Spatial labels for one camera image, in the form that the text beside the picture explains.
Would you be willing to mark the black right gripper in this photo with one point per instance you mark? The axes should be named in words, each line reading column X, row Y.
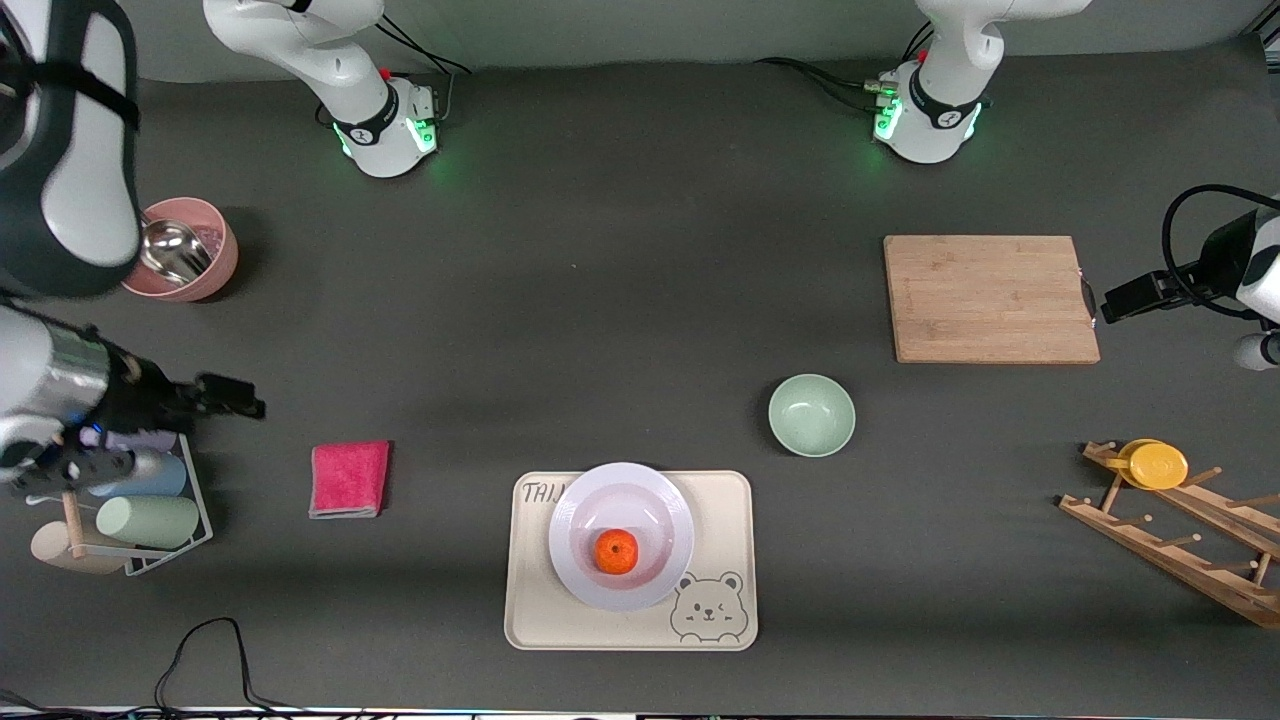
column 143, row 396

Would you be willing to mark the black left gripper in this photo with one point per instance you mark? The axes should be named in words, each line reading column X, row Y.
column 1187, row 278

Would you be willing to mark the white round plate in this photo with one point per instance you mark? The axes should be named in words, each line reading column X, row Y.
column 620, row 495

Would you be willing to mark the orange fruit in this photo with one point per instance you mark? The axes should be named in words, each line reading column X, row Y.
column 616, row 552

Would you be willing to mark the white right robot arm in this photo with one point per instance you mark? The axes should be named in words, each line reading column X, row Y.
column 80, row 170

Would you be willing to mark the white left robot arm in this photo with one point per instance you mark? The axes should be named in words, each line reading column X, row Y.
column 950, row 100

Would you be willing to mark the purple cup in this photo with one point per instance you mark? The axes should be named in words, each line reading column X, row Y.
column 150, row 441

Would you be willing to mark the blue cup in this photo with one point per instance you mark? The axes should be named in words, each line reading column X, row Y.
column 160, row 478

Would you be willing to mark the pink bowl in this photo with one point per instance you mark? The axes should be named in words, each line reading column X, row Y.
column 222, row 262

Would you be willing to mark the pink folded cloth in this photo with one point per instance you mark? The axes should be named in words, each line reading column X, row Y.
column 349, row 480

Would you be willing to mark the green cup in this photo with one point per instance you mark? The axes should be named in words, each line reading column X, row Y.
column 150, row 521

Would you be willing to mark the metal scoop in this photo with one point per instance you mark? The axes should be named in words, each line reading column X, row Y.
column 180, row 252

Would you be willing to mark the wooden cutting board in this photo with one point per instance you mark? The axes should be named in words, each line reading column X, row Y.
column 985, row 300

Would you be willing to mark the yellow mug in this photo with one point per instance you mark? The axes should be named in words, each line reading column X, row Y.
column 1157, row 466

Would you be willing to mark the beige cup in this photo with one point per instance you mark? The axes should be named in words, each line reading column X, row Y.
column 55, row 552

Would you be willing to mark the wooden mug rack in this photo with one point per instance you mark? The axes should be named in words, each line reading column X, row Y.
column 1160, row 545

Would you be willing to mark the pale green bowl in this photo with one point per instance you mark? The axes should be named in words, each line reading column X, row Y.
column 811, row 416

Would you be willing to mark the cream bear print tray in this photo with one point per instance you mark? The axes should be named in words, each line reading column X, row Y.
column 720, row 520

